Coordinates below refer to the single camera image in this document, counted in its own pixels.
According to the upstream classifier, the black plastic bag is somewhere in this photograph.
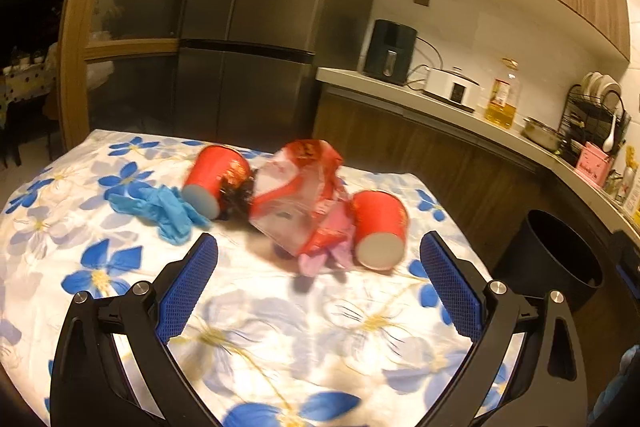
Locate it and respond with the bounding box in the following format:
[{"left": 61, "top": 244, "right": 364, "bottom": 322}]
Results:
[{"left": 220, "top": 166, "right": 258, "bottom": 222}]

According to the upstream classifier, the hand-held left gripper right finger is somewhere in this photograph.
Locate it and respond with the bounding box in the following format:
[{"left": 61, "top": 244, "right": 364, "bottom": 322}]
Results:
[{"left": 420, "top": 231, "right": 587, "bottom": 427}]

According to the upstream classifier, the black dish rack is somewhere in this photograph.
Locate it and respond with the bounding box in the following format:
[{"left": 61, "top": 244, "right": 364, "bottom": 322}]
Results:
[{"left": 557, "top": 72, "right": 632, "bottom": 162}]

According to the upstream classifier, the black air fryer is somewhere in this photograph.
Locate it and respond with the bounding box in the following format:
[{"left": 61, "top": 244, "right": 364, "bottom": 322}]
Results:
[{"left": 362, "top": 19, "right": 418, "bottom": 86}]

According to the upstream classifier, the red paper cup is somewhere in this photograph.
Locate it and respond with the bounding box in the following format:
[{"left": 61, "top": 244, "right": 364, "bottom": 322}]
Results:
[
  {"left": 181, "top": 145, "right": 252, "bottom": 220},
  {"left": 349, "top": 189, "right": 410, "bottom": 271}
]

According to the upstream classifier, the light purple plastic bag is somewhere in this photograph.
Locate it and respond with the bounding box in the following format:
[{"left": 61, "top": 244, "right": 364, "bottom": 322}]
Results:
[{"left": 297, "top": 202, "right": 358, "bottom": 278}]

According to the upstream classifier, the white electric cooker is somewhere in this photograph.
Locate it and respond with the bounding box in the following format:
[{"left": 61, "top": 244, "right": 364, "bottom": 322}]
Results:
[{"left": 422, "top": 66, "right": 483, "bottom": 112}]

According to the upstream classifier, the blue floral tablecloth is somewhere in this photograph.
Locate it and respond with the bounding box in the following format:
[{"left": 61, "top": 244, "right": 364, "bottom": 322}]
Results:
[{"left": 0, "top": 129, "right": 521, "bottom": 427}]

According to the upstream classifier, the wooden framed glass door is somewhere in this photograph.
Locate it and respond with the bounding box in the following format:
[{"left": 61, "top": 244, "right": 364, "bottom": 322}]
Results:
[{"left": 59, "top": 0, "right": 221, "bottom": 152}]

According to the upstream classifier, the cooking oil bottle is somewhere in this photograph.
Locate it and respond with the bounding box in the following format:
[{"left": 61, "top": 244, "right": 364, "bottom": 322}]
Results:
[{"left": 484, "top": 58, "right": 521, "bottom": 129}]

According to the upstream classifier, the white ladle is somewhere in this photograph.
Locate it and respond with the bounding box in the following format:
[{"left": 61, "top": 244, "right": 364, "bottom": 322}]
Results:
[{"left": 602, "top": 112, "right": 621, "bottom": 152}]

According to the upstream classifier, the clear red-printed plastic bag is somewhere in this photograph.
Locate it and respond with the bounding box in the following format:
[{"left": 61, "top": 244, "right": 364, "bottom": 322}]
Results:
[{"left": 249, "top": 139, "right": 351, "bottom": 258}]

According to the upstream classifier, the steel bowl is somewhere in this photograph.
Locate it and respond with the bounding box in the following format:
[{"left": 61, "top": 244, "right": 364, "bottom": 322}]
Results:
[{"left": 522, "top": 117, "right": 568, "bottom": 152}]

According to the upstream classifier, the dark grey refrigerator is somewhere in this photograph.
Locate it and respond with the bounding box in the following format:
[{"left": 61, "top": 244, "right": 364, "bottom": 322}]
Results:
[{"left": 175, "top": 0, "right": 381, "bottom": 148}]

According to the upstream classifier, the blue plastic glove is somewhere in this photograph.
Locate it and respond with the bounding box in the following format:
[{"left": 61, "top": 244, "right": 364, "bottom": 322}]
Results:
[{"left": 109, "top": 186, "right": 213, "bottom": 244}]

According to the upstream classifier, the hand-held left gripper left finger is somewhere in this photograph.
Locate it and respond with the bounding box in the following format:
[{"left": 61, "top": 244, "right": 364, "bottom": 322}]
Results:
[{"left": 50, "top": 233, "right": 219, "bottom": 427}]

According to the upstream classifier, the pink utensil holder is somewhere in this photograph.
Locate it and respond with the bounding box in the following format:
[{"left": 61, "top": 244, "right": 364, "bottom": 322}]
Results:
[{"left": 575, "top": 143, "right": 617, "bottom": 188}]

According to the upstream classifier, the black built-in appliance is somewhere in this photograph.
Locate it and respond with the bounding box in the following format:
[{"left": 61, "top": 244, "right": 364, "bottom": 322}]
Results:
[{"left": 615, "top": 232, "right": 640, "bottom": 298}]

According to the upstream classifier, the kitchen countertop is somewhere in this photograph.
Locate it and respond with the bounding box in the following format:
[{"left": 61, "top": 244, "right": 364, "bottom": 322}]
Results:
[{"left": 316, "top": 67, "right": 640, "bottom": 253}]

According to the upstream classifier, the polka dot dining table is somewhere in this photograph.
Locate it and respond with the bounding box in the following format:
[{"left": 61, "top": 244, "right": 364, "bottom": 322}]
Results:
[{"left": 0, "top": 57, "right": 56, "bottom": 118}]

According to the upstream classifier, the black trash bin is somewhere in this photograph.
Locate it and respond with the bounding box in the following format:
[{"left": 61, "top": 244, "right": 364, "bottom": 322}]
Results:
[{"left": 492, "top": 209, "right": 603, "bottom": 313}]

